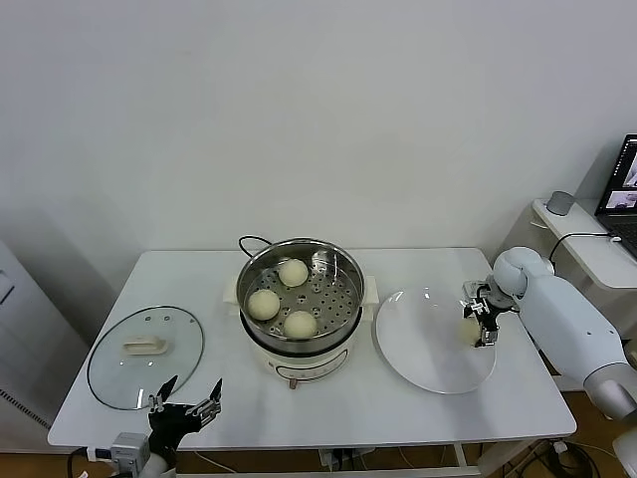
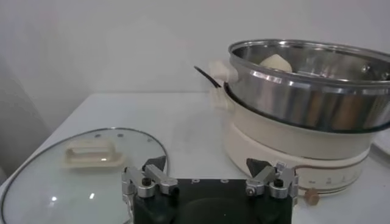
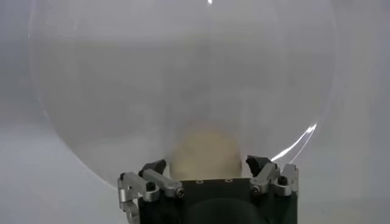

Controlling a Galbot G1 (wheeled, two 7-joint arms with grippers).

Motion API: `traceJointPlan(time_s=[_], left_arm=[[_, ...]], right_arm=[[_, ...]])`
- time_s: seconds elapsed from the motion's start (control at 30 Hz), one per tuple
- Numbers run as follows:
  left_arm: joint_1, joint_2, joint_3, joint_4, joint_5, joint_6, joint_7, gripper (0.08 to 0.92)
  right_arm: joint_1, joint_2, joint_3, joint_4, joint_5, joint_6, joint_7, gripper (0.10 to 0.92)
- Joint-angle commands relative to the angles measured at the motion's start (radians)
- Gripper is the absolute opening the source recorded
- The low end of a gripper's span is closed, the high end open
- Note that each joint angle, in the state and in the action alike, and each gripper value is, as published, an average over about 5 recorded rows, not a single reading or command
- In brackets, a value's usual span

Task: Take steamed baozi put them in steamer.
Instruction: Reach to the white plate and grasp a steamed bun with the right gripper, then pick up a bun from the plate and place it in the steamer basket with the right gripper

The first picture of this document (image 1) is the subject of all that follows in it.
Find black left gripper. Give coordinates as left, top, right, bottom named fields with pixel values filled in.
left=146, top=374, right=225, bottom=458

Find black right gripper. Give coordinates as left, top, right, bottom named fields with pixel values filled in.
left=462, top=299, right=503, bottom=349

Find white steamed baozi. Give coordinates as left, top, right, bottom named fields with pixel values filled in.
left=277, top=258, right=309, bottom=289
left=283, top=310, right=318, bottom=342
left=247, top=289, right=281, bottom=322
left=458, top=318, right=483, bottom=348

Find stainless steel steamer basket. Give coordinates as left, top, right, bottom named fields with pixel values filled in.
left=235, top=238, right=365, bottom=353

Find white round plate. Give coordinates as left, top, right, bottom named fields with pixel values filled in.
left=374, top=287, right=498, bottom=395

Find glass pot lid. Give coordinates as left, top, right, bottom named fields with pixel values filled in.
left=87, top=305, right=206, bottom=411

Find white side desk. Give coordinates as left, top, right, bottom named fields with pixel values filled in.
left=531, top=196, right=637, bottom=291

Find cream electric cooker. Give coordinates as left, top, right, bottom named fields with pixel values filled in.
left=222, top=275, right=380, bottom=391

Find black laptop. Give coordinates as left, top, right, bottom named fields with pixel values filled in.
left=594, top=132, right=637, bottom=260

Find white grey cabinet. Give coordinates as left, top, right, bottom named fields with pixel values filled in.
left=0, top=238, right=94, bottom=439

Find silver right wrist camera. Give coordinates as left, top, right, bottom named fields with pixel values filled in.
left=461, top=280, right=492, bottom=302

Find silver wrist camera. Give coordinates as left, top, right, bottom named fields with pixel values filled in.
left=109, top=432, right=150, bottom=472
left=461, top=280, right=492, bottom=302

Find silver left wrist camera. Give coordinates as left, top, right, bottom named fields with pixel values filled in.
left=109, top=432, right=150, bottom=472

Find black left wrist camera cable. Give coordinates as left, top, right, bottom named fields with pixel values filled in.
left=67, top=445, right=113, bottom=478

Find black laptop adapter cable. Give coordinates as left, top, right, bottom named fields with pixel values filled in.
left=544, top=231, right=621, bottom=273

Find black cooker power cord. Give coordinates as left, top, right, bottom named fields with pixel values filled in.
left=238, top=235, right=273, bottom=260

